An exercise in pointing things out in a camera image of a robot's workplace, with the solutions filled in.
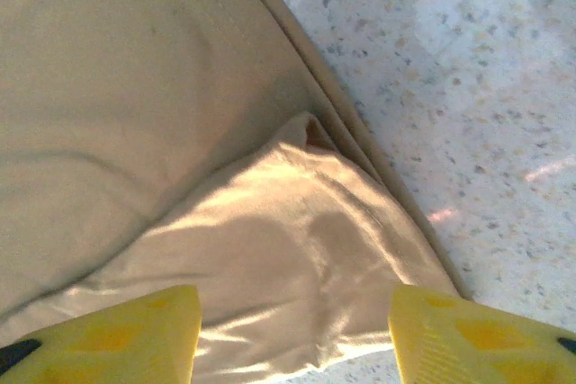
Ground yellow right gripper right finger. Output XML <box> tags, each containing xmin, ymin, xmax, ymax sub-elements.
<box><xmin>388</xmin><ymin>284</ymin><xmax>576</xmax><ymax>384</ymax></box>

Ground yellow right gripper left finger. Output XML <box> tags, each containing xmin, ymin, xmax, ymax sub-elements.
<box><xmin>0</xmin><ymin>284</ymin><xmax>203</xmax><ymax>384</ymax></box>

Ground tan t-shirt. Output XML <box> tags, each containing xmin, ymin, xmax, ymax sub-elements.
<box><xmin>0</xmin><ymin>0</ymin><xmax>473</xmax><ymax>384</ymax></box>

